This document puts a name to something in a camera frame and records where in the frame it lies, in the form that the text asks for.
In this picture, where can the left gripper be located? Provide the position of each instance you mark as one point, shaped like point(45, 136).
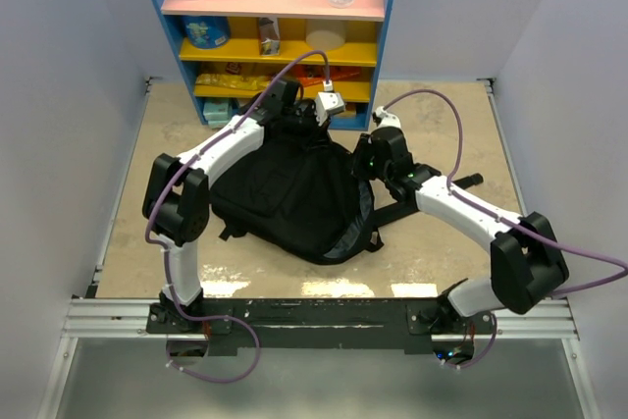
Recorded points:
point(317, 130)

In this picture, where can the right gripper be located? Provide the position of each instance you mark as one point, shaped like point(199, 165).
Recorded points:
point(364, 146)

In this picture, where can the black backpack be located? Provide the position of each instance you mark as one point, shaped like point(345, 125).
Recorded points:
point(302, 197)

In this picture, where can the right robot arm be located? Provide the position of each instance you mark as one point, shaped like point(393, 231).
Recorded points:
point(525, 265)

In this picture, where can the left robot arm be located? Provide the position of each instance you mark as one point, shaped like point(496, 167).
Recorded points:
point(176, 204)

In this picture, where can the yellow soap pack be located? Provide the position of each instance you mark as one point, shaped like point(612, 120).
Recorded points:
point(350, 111)

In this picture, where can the yellow chips bag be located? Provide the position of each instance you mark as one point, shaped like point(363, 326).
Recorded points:
point(237, 75)

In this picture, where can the teal tissue pack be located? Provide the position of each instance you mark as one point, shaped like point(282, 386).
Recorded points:
point(217, 111)

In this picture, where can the orange snack box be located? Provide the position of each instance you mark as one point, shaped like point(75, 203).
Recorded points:
point(310, 75)

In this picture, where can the white round container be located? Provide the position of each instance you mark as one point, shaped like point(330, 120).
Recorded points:
point(324, 34)

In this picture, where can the small carton box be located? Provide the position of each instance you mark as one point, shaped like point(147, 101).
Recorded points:
point(269, 36)

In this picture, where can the blue shelf unit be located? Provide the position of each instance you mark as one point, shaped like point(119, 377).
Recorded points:
point(367, 23)

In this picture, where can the blue round can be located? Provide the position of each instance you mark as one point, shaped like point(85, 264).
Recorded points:
point(207, 32)

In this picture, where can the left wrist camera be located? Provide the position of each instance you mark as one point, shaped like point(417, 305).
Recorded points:
point(328, 103)

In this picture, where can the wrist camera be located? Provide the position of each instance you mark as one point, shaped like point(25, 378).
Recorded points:
point(328, 103)
point(382, 118)

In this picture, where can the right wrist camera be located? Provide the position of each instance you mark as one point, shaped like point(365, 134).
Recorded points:
point(382, 118)

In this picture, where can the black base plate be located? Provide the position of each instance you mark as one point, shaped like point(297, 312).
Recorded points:
point(406, 324)

